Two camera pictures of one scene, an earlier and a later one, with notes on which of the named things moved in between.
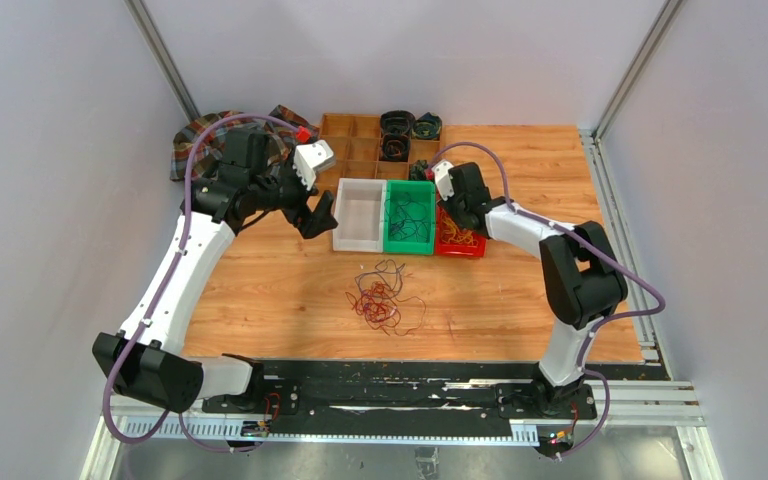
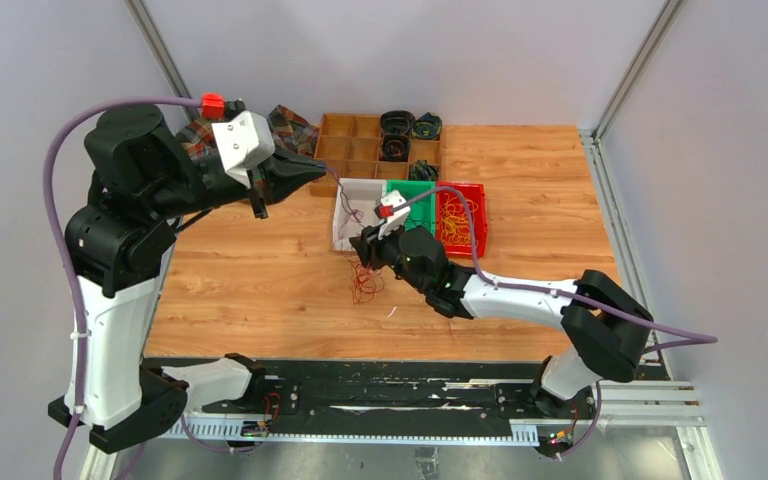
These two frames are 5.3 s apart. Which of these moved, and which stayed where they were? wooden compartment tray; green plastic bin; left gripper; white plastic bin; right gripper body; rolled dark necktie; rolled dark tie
Moved: left gripper; right gripper body
Stayed: wooden compartment tray; white plastic bin; rolled dark tie; rolled dark necktie; green plastic bin
